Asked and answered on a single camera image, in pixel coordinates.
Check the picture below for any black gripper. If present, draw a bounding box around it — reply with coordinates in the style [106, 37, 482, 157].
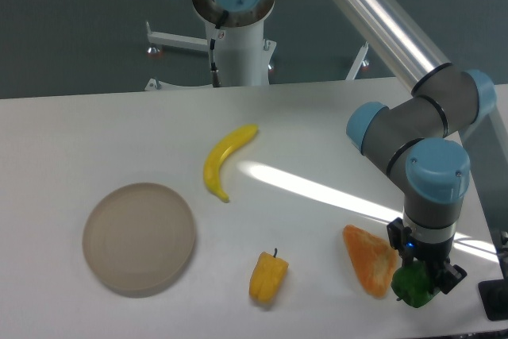
[387, 218, 467, 295]

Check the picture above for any green toy pepper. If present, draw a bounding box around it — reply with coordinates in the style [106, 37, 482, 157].
[391, 261, 438, 308]

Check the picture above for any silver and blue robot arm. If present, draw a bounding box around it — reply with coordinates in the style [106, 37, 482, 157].
[193, 0, 496, 293]

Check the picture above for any yellow toy pepper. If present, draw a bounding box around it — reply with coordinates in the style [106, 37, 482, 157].
[248, 248, 289, 304]

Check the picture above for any orange slice toy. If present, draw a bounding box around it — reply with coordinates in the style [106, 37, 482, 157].
[342, 225, 398, 299]

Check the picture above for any black clamp at table edge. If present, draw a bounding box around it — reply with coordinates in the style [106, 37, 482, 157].
[478, 230, 507, 322]

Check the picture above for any yellow toy banana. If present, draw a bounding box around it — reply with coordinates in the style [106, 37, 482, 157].
[202, 124, 259, 203]

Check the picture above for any beige round plate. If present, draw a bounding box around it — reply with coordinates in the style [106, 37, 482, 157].
[82, 183, 197, 298]

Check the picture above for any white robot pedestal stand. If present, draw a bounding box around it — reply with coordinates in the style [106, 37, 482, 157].
[147, 0, 370, 88]

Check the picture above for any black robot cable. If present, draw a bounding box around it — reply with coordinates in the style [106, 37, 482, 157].
[209, 10, 230, 89]

